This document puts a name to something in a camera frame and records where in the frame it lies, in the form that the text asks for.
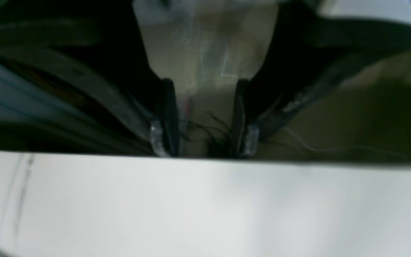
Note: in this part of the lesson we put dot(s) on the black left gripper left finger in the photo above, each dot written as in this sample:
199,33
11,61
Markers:
165,136

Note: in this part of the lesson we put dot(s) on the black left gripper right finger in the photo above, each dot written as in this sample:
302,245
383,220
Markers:
244,131

